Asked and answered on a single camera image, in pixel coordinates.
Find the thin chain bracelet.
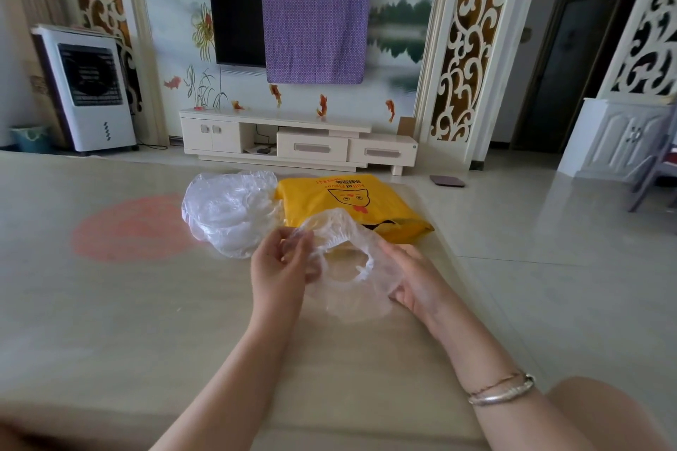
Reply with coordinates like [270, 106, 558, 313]
[469, 371, 524, 396]

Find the white and gold lattice panel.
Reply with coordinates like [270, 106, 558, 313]
[66, 0, 145, 115]
[429, 0, 523, 143]

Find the white television cabinet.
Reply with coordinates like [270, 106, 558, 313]
[178, 107, 419, 177]

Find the pile of clear plastic covers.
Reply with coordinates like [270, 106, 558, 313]
[181, 170, 279, 260]

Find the teal waste bin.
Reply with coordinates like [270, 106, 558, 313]
[9, 125, 53, 155]

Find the person's right hand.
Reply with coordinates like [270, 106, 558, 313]
[378, 239, 462, 331]

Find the white air cooler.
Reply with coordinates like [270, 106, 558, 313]
[30, 25, 140, 155]

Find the silver bangle bracelet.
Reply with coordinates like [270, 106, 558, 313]
[467, 373, 536, 407]

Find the dark wooden door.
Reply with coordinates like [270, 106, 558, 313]
[511, 0, 647, 154]

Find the purple patterned cloth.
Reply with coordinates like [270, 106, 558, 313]
[258, 0, 371, 86]

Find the person's left forearm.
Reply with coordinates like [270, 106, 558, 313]
[150, 320, 301, 451]

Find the clear plastic elastic cover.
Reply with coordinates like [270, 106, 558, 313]
[283, 208, 404, 325]

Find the yellow plastic bag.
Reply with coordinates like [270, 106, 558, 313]
[274, 174, 435, 245]

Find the white side cabinet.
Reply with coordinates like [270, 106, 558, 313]
[557, 97, 677, 182]

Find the black wall television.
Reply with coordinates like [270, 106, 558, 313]
[207, 0, 267, 69]

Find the person's leg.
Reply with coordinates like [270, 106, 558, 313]
[545, 376, 673, 451]

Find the person's right forearm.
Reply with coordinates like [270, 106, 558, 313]
[427, 302, 589, 451]

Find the white lattice screen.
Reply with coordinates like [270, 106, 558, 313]
[608, 0, 677, 98]

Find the person's left hand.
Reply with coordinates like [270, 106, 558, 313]
[250, 227, 324, 331]

